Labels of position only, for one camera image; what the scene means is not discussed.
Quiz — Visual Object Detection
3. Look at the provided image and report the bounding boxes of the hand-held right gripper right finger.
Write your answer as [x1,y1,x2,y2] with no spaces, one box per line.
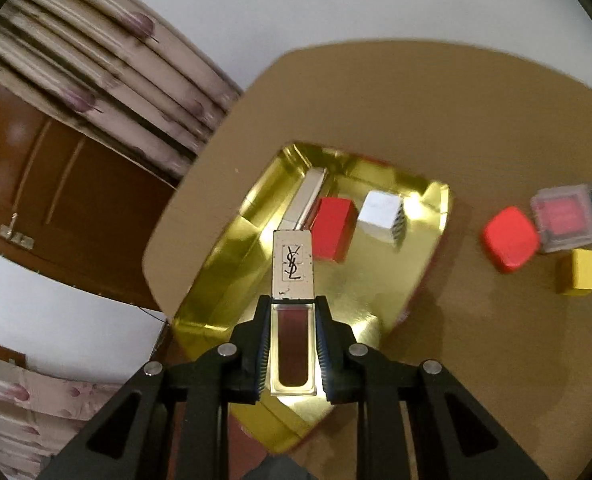
[315,295,551,480]

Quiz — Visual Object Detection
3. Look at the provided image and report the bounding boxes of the brown wooden door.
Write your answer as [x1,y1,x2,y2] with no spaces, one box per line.
[0,67,179,313]

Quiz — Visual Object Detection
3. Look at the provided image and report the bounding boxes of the gold-capped dark red lip gloss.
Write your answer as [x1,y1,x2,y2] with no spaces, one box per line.
[267,229,317,397]

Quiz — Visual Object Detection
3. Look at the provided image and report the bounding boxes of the red box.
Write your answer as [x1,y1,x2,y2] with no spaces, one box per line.
[310,197,357,264]

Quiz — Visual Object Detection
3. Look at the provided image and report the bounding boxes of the floral beige curtain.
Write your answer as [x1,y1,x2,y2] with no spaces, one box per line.
[0,355,122,480]
[0,0,247,191]

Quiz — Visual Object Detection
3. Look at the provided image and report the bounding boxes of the small yellow box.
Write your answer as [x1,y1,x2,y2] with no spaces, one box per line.
[556,248,592,297]

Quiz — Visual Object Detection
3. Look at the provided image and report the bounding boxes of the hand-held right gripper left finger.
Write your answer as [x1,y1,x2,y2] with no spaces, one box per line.
[36,295,277,480]

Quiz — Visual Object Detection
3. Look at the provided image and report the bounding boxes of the red rounded compact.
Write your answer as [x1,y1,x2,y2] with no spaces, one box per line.
[480,205,544,275]

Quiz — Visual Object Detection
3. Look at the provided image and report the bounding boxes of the gold lipstick tube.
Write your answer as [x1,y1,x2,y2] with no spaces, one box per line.
[277,167,329,231]

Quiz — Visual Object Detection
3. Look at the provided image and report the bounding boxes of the clear pink blush compact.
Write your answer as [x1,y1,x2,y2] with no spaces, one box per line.
[530,185,592,255]

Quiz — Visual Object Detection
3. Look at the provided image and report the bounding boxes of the small white box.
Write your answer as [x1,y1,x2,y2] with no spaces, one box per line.
[357,190,407,251]

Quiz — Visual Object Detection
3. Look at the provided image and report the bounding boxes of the shiny gold tray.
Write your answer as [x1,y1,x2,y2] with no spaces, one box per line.
[168,141,451,456]

